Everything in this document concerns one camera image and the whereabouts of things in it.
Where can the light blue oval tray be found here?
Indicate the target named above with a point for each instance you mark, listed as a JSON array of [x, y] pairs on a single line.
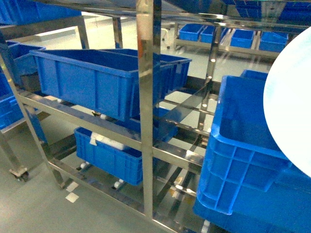
[[287, 101]]

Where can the stainless steel shelf rack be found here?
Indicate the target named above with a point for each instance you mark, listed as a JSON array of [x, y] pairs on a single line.
[[178, 94]]

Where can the blue bin lower shelf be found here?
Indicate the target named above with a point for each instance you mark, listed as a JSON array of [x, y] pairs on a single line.
[[124, 164]]

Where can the blue bin shelf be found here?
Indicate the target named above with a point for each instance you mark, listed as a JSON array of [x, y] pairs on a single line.
[[20, 12], [124, 164]]

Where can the large blue bin on shelf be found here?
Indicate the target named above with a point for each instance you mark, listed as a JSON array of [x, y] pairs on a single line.
[[106, 82]]

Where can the small blue bin background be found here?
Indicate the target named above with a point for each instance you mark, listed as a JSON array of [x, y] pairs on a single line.
[[207, 34], [273, 41], [190, 32], [242, 38]]

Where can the blue bin top left shelf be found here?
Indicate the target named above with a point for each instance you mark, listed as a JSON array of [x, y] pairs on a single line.
[[20, 12]]

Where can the blue crate right foreground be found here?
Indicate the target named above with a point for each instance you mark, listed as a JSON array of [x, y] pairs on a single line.
[[247, 185]]

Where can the blue bin far left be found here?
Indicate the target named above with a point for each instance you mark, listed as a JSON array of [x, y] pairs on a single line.
[[22, 68]]

